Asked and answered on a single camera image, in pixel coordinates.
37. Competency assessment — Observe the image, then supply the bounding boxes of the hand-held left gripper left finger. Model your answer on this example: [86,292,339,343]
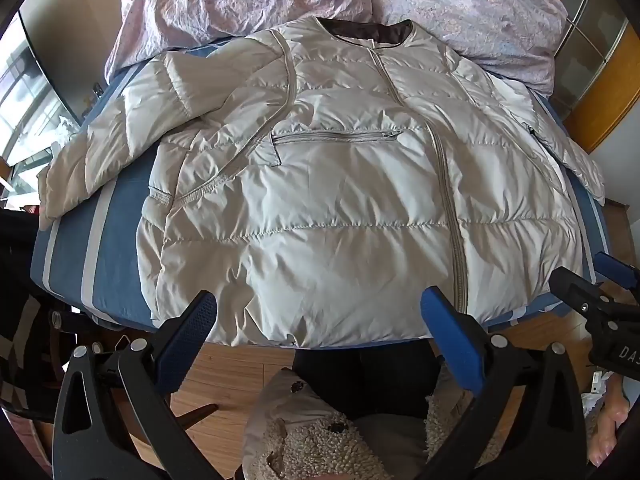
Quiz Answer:
[52,290,221,480]

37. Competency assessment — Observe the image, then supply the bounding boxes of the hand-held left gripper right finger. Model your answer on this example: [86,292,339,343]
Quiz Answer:
[420,286,588,480]

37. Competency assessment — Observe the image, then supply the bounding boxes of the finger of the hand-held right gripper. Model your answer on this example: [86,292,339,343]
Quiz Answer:
[593,252,640,306]
[550,266,619,322]

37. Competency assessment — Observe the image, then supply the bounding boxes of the white puffer jacket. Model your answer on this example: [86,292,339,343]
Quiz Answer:
[37,16,608,350]

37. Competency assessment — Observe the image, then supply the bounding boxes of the person's right hand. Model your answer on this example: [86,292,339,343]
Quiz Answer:
[587,377,633,467]

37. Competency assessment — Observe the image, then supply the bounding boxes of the white plastic bag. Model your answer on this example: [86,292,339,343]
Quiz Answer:
[582,370,617,411]

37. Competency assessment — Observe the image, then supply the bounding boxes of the brown box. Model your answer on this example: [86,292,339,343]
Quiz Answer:
[602,199,632,241]

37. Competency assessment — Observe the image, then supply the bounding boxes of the blue striped bed sheet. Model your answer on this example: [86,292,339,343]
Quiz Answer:
[30,35,613,335]

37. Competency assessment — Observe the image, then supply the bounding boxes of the person's beige fleece jacket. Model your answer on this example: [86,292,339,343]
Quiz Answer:
[242,355,501,480]

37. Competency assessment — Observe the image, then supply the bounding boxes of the wooden wardrobe with glass doors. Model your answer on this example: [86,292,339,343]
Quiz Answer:
[547,0,640,156]

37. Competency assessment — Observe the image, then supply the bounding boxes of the window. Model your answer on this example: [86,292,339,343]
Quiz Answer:
[0,10,82,197]

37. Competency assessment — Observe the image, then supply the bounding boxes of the pink floral duvet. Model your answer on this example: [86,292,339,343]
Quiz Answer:
[105,0,571,97]

